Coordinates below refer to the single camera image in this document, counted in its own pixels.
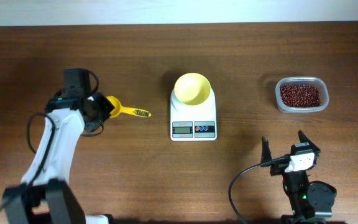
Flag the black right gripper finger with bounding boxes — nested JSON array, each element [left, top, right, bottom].
[[298, 130, 314, 147], [260, 136, 272, 167]]

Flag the orange measuring scoop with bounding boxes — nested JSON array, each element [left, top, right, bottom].
[[106, 96, 151, 118]]

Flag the red beans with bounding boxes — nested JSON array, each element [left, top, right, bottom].
[[279, 85, 321, 108]]

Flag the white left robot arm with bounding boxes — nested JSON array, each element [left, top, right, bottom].
[[1, 68, 114, 223]]

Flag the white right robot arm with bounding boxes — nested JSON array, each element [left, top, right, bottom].
[[261, 131, 337, 223]]

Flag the white digital kitchen scale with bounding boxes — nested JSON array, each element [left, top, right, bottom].
[[170, 88, 218, 141]]

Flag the yellow plastic bowl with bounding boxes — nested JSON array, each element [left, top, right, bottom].
[[173, 73, 211, 106]]

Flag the clear plastic container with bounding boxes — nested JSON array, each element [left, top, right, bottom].
[[275, 77, 329, 113]]

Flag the black right camera cable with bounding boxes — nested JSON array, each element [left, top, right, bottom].
[[227, 156, 291, 224]]

